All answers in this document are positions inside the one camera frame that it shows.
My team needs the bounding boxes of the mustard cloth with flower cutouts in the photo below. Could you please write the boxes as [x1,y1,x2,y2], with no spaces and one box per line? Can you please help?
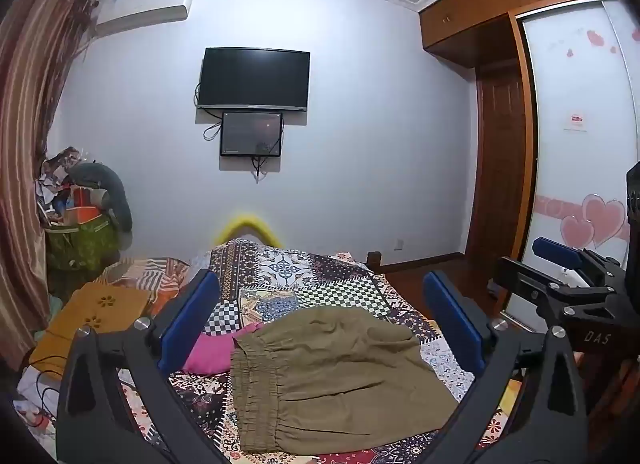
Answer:
[30,281,153,375]

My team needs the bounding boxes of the white air conditioner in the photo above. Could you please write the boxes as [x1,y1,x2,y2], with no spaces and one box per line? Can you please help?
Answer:
[95,0,195,37]

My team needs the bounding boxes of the olive green pants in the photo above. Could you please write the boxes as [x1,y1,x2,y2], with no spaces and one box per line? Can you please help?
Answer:
[230,306,461,456]

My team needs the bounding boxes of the brown wooden door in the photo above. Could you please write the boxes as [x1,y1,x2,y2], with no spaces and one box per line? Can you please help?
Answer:
[474,61,532,261]

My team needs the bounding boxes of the pink cloth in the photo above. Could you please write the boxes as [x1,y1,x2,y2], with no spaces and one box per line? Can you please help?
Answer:
[182,321,266,376]

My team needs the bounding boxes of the small black monitor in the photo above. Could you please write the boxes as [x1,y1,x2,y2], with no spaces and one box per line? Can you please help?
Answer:
[220,111,284,158]

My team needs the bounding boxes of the wooden overhead cabinet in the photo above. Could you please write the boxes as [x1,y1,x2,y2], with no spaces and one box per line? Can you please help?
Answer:
[419,0,628,70]

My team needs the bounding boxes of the orange striped cloth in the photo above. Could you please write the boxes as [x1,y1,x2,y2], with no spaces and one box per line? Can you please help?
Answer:
[97,256,191,317]

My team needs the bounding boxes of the striped brown curtain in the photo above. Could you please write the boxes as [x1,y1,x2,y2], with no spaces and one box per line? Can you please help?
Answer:
[0,0,99,370]

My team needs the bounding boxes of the red white sticker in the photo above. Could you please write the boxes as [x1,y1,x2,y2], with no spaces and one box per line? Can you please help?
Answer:
[562,111,589,133]

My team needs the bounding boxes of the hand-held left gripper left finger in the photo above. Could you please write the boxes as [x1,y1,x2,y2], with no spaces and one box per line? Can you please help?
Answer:
[56,269,236,464]

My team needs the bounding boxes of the black wall television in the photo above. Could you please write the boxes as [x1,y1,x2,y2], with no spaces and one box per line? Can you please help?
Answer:
[196,47,311,112]

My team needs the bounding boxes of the patchwork printed blanket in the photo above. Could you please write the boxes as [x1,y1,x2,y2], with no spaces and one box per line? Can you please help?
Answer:
[15,239,526,464]

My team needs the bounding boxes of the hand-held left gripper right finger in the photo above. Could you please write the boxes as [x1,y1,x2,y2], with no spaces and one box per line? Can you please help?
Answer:
[422,270,588,464]

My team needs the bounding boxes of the green patterned bag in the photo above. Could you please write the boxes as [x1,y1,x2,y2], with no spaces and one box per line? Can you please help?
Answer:
[45,214,122,276]

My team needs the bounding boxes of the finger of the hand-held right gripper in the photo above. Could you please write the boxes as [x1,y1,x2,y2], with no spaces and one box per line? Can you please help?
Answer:
[492,256,619,330]
[531,236,627,288]

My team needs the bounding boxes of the white printed cloth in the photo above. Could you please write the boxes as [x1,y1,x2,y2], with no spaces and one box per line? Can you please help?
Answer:
[12,366,63,450]

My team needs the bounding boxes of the pile of clutter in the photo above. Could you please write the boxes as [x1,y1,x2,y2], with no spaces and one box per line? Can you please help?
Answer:
[35,146,108,231]

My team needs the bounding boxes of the yellow plush pillow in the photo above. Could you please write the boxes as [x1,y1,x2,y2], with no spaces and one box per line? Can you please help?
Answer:
[212,211,283,247]

